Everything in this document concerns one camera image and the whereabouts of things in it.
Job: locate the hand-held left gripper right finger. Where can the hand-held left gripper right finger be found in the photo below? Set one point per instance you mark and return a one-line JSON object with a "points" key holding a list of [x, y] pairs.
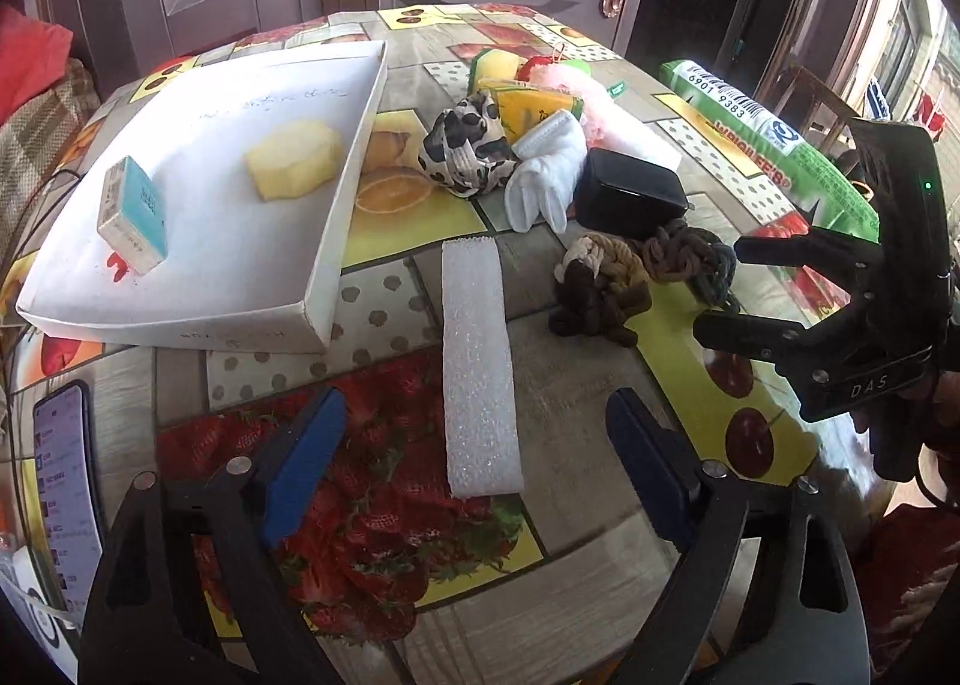
{"points": [[649, 467]]}

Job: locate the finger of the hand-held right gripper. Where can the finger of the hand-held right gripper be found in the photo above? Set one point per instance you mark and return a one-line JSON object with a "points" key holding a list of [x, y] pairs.
{"points": [[780, 250], [750, 336]]}

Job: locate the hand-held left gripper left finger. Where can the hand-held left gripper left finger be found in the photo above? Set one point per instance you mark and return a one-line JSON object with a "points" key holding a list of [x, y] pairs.
{"points": [[304, 467]]}

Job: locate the black power adapter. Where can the black power adapter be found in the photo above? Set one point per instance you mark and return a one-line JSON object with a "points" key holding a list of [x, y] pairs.
{"points": [[626, 194]]}

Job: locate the white foam strip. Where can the white foam strip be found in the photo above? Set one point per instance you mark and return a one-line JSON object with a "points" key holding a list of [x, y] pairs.
{"points": [[480, 370]]}

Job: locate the white cardboard box tray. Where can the white cardboard box tray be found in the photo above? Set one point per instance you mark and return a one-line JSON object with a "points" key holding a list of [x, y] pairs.
{"points": [[217, 250]]}

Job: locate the person's right hand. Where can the person's right hand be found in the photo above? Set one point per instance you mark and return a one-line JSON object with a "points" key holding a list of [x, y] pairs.
{"points": [[946, 430]]}

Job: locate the green printed pillow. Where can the green printed pillow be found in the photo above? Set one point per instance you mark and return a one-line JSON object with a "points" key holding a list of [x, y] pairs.
{"points": [[780, 145]]}

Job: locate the fruit printed tablecloth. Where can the fruit printed tablecloth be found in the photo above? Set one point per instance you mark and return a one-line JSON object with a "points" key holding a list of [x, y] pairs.
{"points": [[570, 385]]}

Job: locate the wooden chair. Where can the wooden chair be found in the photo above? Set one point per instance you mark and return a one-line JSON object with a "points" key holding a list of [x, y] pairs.
{"points": [[806, 100]]}

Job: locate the black smartphone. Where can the black smartphone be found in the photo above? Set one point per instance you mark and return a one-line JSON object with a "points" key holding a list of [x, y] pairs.
{"points": [[67, 490]]}

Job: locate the white glove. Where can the white glove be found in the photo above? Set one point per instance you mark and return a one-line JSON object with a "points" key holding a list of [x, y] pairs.
{"points": [[544, 168]]}

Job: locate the pink plastic bag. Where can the pink plastic bag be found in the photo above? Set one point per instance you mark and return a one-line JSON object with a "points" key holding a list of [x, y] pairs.
{"points": [[570, 81]]}

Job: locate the yellow green packet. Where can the yellow green packet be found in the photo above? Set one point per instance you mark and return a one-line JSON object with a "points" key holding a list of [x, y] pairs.
{"points": [[536, 108]]}

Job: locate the red patterned clothing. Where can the red patterned clothing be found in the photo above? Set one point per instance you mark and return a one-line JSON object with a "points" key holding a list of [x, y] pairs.
{"points": [[915, 595]]}

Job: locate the small blue white box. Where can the small blue white box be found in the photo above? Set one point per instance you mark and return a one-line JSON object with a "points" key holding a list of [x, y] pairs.
{"points": [[131, 216]]}

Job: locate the pale yellow sponge block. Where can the pale yellow sponge block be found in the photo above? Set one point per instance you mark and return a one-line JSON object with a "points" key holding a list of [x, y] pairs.
{"points": [[296, 160]]}

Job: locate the white charging device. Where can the white charging device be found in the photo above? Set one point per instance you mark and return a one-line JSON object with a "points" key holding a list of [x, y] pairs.
{"points": [[34, 625]]}

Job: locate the leopard print cloth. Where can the leopard print cloth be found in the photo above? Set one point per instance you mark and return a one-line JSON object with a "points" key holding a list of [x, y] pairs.
{"points": [[465, 145]]}

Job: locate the round yellow sponge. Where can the round yellow sponge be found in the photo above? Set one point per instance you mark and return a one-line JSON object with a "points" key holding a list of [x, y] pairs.
{"points": [[496, 70]]}

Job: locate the plaid blanket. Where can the plaid blanket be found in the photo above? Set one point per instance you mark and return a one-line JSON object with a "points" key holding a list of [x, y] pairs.
{"points": [[45, 130]]}

